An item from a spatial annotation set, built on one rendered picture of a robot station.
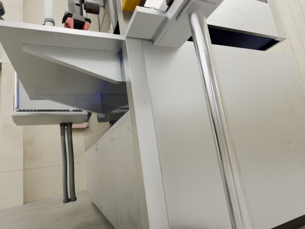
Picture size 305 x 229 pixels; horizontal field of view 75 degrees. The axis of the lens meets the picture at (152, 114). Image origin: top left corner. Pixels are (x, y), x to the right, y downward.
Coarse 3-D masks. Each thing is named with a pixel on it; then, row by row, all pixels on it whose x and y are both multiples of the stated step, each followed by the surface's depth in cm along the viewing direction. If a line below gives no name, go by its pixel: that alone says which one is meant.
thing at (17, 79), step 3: (15, 72) 139; (15, 75) 139; (15, 78) 138; (18, 78) 139; (15, 81) 138; (18, 81) 139; (15, 84) 137; (18, 84) 138; (15, 87) 137; (18, 87) 138; (15, 90) 136; (18, 90) 137; (15, 93) 136; (18, 93) 137; (15, 96) 135; (18, 96) 136; (15, 99) 135; (18, 99) 136; (15, 102) 134; (18, 102) 135; (15, 105) 134; (18, 105) 135
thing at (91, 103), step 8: (40, 96) 112; (48, 96) 113; (56, 96) 115; (64, 96) 117; (72, 96) 118; (80, 96) 120; (88, 96) 122; (96, 96) 124; (64, 104) 117; (72, 104) 117; (80, 104) 119; (88, 104) 121; (96, 104) 123; (96, 112) 121
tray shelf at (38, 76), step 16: (0, 32) 61; (16, 32) 62; (32, 32) 63; (48, 32) 64; (64, 32) 65; (80, 32) 67; (96, 32) 70; (16, 48) 69; (80, 48) 75; (96, 48) 76; (112, 48) 78; (16, 64) 79; (32, 64) 81; (48, 64) 83; (32, 80) 95; (48, 80) 97; (64, 80) 100; (80, 80) 102; (96, 80) 105; (32, 96) 114
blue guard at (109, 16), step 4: (108, 0) 94; (112, 0) 88; (108, 4) 95; (112, 4) 88; (116, 4) 82; (108, 8) 95; (112, 8) 88; (108, 12) 95; (112, 12) 89; (104, 16) 104; (108, 16) 96; (112, 16) 89; (104, 20) 105; (108, 20) 96; (112, 20) 89; (104, 24) 105; (108, 24) 96; (112, 24) 90; (104, 28) 106; (108, 28) 97; (104, 32) 106
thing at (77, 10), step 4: (72, 4) 80; (72, 8) 79; (76, 8) 80; (80, 8) 81; (68, 12) 76; (72, 12) 79; (76, 12) 79; (80, 12) 80; (64, 16) 77; (68, 16) 77; (64, 20) 80; (88, 20) 82; (76, 24) 82
